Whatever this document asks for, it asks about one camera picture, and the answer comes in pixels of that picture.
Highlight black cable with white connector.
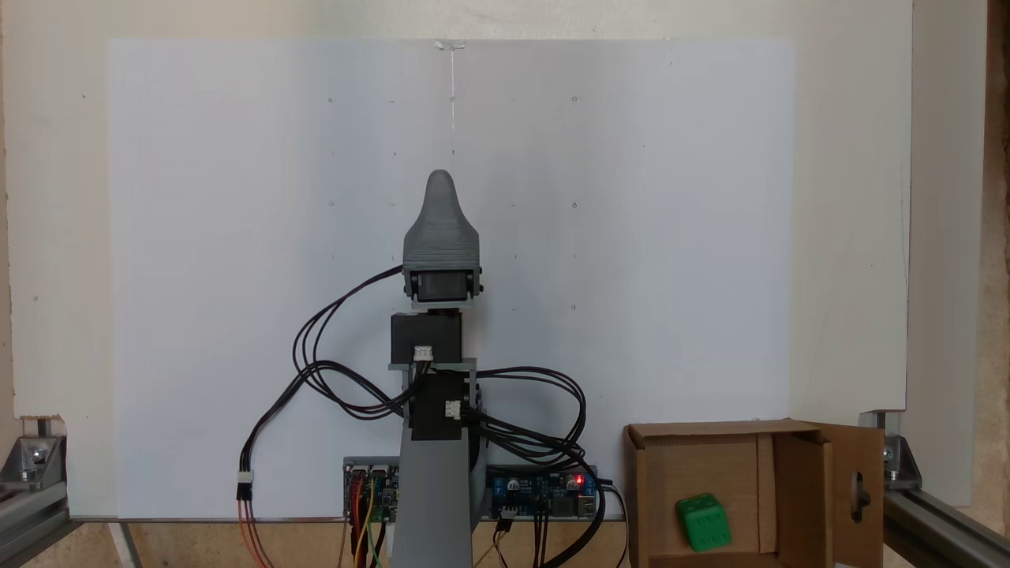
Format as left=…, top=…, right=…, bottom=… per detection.
left=236, top=359, right=411, bottom=503

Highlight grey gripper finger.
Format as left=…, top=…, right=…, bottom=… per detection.
left=404, top=169, right=481, bottom=240

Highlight open cardboard box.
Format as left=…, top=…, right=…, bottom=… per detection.
left=623, top=418, right=886, bottom=568

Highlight black servo cable loop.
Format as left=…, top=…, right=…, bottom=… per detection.
left=291, top=267, right=431, bottom=421

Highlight metal corner bracket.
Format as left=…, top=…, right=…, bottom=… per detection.
left=0, top=417, right=69, bottom=487
left=858, top=410, right=922, bottom=491

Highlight green die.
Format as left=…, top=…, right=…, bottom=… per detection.
left=675, top=493, right=733, bottom=553

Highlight yellow and green jumper wires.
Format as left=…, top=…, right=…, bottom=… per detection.
left=347, top=472, right=392, bottom=568

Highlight aluminium frame post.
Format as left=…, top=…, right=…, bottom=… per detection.
left=882, top=483, right=1010, bottom=568
left=0, top=473, right=73, bottom=568

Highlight green controller board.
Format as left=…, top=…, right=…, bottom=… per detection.
left=342, top=457, right=401, bottom=523

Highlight blue power board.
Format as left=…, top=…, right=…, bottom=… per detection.
left=483, top=465, right=602, bottom=521

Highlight red and orange wires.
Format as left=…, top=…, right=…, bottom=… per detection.
left=237, top=497, right=275, bottom=568

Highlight black cable bundle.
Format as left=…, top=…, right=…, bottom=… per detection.
left=462, top=364, right=608, bottom=568

